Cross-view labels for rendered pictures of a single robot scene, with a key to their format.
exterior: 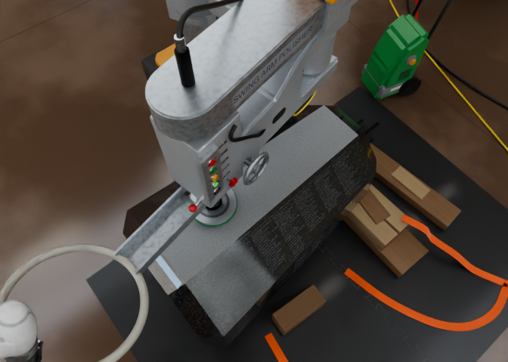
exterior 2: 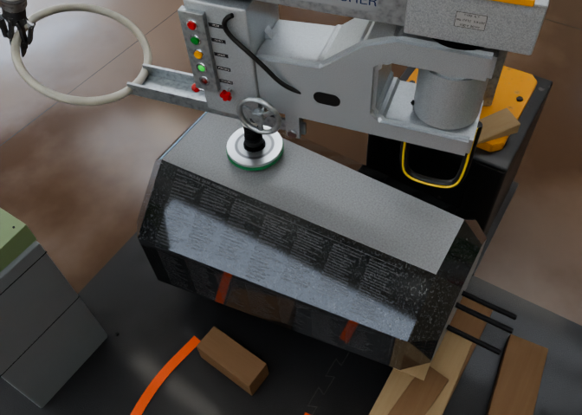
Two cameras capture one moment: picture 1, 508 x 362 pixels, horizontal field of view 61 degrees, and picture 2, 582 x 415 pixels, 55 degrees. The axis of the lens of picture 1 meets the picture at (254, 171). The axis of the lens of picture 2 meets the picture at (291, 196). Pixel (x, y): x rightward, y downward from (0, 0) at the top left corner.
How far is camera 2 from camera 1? 1.41 m
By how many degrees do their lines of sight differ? 40
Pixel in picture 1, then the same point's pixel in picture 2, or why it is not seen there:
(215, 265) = (190, 180)
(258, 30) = not seen: outside the picture
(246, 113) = (287, 49)
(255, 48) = not seen: outside the picture
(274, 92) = (326, 57)
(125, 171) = (339, 136)
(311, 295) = (249, 365)
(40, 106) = not seen: hidden behind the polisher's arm
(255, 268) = (210, 230)
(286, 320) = (210, 343)
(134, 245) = (160, 79)
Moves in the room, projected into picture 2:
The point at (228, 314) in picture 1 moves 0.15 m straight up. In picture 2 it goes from (157, 229) to (147, 205)
